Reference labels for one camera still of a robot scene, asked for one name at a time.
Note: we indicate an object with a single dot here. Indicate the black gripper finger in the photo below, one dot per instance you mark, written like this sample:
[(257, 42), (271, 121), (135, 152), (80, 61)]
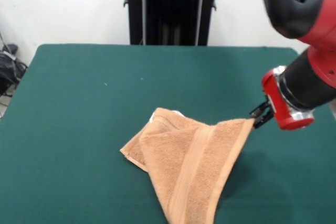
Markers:
[(258, 110), (263, 121)]

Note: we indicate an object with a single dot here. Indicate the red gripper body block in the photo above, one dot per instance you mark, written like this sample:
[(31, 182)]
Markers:
[(278, 103)]

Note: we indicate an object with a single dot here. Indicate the tan terry towel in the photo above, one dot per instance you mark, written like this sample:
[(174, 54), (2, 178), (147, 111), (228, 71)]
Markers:
[(197, 161)]

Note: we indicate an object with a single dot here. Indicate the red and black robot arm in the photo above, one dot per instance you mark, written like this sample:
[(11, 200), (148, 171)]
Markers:
[(302, 11)]

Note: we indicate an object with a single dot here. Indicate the dark green table cloth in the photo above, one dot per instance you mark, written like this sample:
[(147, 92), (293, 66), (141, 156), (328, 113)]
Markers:
[(78, 103)]

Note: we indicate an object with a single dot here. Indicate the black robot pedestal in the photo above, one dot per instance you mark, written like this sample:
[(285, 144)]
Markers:
[(170, 3)]

